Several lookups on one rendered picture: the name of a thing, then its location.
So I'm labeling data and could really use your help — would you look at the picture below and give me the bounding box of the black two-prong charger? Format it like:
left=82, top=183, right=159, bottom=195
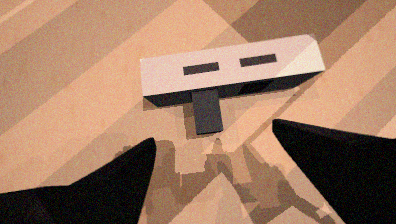
left=191, top=89, right=224, bottom=135

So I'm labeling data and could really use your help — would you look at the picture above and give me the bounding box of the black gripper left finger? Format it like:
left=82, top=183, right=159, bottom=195
left=0, top=137, right=157, bottom=224

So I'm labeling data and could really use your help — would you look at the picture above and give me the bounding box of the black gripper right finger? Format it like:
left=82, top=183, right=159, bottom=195
left=272, top=119, right=396, bottom=224

